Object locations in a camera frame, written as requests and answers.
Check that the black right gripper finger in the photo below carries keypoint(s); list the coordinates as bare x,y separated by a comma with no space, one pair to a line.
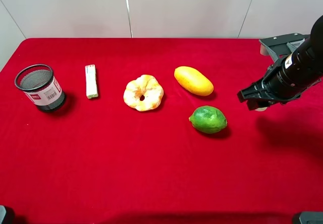
270,103

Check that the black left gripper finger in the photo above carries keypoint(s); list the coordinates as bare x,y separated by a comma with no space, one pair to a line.
253,104

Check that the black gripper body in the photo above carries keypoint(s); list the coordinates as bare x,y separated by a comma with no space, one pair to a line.
284,81

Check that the small white duck figurine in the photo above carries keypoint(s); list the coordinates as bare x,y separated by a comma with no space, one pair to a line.
261,109

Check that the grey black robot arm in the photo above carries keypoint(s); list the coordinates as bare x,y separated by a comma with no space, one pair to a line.
310,49

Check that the dark object bottom right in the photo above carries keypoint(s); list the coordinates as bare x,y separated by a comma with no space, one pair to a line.
308,217

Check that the dark object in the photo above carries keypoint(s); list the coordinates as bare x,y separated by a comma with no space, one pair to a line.
308,217
7,215

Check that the dark object bottom left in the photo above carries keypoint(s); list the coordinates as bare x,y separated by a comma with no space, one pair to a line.
7,215

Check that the green lime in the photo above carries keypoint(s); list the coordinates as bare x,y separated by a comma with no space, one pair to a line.
208,119

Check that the yellow mango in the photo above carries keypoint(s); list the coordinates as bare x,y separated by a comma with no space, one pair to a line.
193,81

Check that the orange white twisted bread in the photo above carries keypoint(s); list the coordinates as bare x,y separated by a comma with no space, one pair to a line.
144,93

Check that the white green small box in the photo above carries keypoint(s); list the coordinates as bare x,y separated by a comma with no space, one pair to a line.
91,85

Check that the red tablecloth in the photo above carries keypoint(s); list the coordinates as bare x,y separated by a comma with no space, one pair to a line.
100,161

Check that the black mesh pen cup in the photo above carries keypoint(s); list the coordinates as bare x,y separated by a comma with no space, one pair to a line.
39,84

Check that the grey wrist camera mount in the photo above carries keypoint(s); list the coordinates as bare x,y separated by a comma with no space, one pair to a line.
279,46

